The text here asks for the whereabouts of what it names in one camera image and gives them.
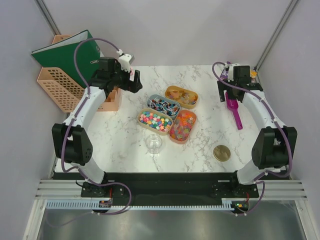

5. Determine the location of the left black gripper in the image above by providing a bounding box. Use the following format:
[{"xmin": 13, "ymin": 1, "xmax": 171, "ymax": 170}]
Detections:
[{"xmin": 111, "ymin": 63, "xmax": 143, "ymax": 94}]

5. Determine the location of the magenta plastic scoop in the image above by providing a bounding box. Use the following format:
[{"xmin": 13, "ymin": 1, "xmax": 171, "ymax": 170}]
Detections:
[{"xmin": 225, "ymin": 92, "xmax": 243, "ymax": 130}]

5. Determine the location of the clear glass jar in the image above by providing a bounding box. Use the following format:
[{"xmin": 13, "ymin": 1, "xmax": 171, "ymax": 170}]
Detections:
[{"xmin": 145, "ymin": 134, "xmax": 163, "ymax": 155}]

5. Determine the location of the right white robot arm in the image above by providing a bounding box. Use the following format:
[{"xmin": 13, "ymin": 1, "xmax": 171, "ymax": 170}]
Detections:
[{"xmin": 213, "ymin": 62, "xmax": 298, "ymax": 197}]

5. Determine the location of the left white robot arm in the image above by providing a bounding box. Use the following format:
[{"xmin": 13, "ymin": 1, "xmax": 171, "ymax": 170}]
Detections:
[{"xmin": 52, "ymin": 54, "xmax": 143, "ymax": 197}]

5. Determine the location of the Roald Dahl paperback book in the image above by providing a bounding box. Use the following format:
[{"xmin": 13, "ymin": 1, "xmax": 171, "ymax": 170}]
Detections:
[{"xmin": 219, "ymin": 67, "xmax": 258, "ymax": 84}]

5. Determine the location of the peach desk organizer box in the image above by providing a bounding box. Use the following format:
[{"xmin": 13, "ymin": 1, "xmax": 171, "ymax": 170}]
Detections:
[{"xmin": 97, "ymin": 87, "xmax": 122, "ymax": 112}]

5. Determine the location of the blue lollipop tray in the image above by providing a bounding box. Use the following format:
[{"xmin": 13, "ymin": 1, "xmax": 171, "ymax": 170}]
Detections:
[{"xmin": 146, "ymin": 94, "xmax": 181, "ymax": 120}]

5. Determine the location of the yellow candy tray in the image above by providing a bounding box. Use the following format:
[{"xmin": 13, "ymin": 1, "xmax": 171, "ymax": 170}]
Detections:
[{"xmin": 164, "ymin": 85, "xmax": 199, "ymax": 109}]

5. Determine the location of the beige candy tray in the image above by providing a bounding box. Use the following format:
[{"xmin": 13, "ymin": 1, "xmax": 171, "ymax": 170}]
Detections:
[{"xmin": 137, "ymin": 108, "xmax": 173, "ymax": 136}]

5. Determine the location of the pink gummy star tray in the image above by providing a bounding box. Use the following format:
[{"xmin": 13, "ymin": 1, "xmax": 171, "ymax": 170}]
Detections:
[{"xmin": 169, "ymin": 109, "xmax": 197, "ymax": 144}]

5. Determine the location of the peach mesh file basket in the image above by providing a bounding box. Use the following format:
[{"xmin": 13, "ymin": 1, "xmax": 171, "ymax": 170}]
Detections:
[{"xmin": 37, "ymin": 35, "xmax": 84, "ymax": 113}]

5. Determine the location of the gold jar lid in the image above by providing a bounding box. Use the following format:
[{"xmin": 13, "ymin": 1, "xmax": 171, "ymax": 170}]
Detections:
[{"xmin": 213, "ymin": 145, "xmax": 231, "ymax": 162}]

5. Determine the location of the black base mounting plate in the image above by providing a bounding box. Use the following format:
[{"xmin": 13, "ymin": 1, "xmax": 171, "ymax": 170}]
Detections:
[{"xmin": 51, "ymin": 171, "xmax": 292, "ymax": 207}]

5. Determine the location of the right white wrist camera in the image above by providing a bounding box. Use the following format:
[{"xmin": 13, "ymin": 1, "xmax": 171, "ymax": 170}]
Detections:
[{"xmin": 223, "ymin": 61, "xmax": 240, "ymax": 82}]

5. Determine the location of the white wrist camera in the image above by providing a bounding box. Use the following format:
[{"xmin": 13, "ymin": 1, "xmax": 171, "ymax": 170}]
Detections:
[
  {"xmin": 223, "ymin": 61, "xmax": 240, "ymax": 82},
  {"xmin": 117, "ymin": 49, "xmax": 135, "ymax": 73}
]

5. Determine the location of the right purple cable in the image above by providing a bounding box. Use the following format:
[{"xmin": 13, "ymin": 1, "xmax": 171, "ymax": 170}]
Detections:
[{"xmin": 211, "ymin": 61, "xmax": 294, "ymax": 216}]

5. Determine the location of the purple cable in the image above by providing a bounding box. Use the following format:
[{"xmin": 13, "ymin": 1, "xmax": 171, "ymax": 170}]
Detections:
[
  {"xmin": 211, "ymin": 61, "xmax": 294, "ymax": 216},
  {"xmin": 59, "ymin": 37, "xmax": 133, "ymax": 215}
]

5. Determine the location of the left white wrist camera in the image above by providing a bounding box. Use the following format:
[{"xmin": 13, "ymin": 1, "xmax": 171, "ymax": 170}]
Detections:
[{"xmin": 117, "ymin": 49, "xmax": 135, "ymax": 73}]

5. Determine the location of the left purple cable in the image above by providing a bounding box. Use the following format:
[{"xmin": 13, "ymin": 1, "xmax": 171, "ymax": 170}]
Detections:
[{"xmin": 59, "ymin": 37, "xmax": 133, "ymax": 215}]

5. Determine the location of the green ring binder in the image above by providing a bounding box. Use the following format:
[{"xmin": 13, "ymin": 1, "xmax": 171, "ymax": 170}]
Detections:
[{"xmin": 31, "ymin": 30, "xmax": 101, "ymax": 88}]

